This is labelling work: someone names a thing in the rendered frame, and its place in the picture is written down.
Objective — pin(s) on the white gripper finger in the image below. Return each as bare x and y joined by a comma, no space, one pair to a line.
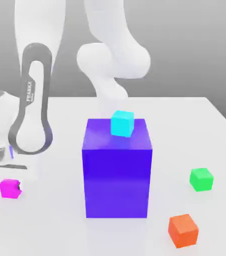
19,185

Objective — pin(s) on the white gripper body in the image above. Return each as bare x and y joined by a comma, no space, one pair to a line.
6,167

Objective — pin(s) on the small magenta cube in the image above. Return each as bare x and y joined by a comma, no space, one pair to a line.
8,189

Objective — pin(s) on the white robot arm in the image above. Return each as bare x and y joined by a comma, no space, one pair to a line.
38,26

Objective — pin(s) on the small cyan cube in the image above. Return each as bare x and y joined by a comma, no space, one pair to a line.
121,125

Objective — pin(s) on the small orange cube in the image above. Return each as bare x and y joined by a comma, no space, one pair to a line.
183,232

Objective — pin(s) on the small green cube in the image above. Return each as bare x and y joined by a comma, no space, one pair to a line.
201,180

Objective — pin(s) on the large purple box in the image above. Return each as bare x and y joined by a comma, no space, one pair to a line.
116,180

